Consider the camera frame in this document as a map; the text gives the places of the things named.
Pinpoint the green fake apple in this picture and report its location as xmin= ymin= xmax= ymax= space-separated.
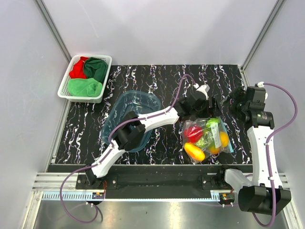
xmin=205 ymin=117 xmax=221 ymax=128

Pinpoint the clear zip top bag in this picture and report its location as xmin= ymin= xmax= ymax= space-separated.
xmin=182 ymin=117 xmax=233 ymax=164

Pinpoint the green fake vegetable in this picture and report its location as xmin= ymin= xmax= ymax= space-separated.
xmin=194 ymin=136 xmax=214 ymax=149

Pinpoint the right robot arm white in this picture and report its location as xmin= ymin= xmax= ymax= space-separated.
xmin=216 ymin=86 xmax=291 ymax=215

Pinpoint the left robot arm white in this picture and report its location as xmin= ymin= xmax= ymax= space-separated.
xmin=85 ymin=91 xmax=221 ymax=189

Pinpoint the red fake pepper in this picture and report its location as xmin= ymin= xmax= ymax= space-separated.
xmin=183 ymin=125 xmax=203 ymax=143

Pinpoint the orange fake orange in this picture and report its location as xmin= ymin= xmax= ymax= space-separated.
xmin=219 ymin=131 xmax=230 ymax=148

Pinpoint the yellow orange fake mango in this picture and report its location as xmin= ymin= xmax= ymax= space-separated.
xmin=183 ymin=143 xmax=205 ymax=161

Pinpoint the black marble pattern mat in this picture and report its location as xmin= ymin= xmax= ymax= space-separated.
xmin=54 ymin=64 xmax=244 ymax=165

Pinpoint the blue translucent plastic tub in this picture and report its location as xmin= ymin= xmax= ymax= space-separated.
xmin=100 ymin=90 xmax=162 ymax=145

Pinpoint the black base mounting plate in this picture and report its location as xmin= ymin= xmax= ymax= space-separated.
xmin=76 ymin=165 xmax=233 ymax=201

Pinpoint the dark green cloth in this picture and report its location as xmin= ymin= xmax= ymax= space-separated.
xmin=83 ymin=57 xmax=108 ymax=83

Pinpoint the white plastic basket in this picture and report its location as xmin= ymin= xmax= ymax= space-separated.
xmin=57 ymin=54 xmax=112 ymax=103

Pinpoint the light green cloth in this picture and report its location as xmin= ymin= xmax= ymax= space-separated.
xmin=67 ymin=78 xmax=102 ymax=97

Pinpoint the red cloth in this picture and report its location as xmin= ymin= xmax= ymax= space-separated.
xmin=69 ymin=56 xmax=88 ymax=79

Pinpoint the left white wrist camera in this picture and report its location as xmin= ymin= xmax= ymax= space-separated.
xmin=194 ymin=83 xmax=210 ymax=99

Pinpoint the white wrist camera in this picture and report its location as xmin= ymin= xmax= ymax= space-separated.
xmin=255 ymin=81 xmax=268 ymax=100
xmin=194 ymin=83 xmax=210 ymax=99

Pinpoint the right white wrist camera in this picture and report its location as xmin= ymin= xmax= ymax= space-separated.
xmin=255 ymin=81 xmax=268 ymax=100

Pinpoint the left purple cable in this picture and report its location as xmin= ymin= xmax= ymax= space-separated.
xmin=59 ymin=73 xmax=198 ymax=224

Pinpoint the purple cable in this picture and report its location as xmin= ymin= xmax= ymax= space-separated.
xmin=251 ymin=82 xmax=298 ymax=227
xmin=59 ymin=73 xmax=198 ymax=224

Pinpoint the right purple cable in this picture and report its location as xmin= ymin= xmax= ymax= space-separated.
xmin=251 ymin=82 xmax=298 ymax=227

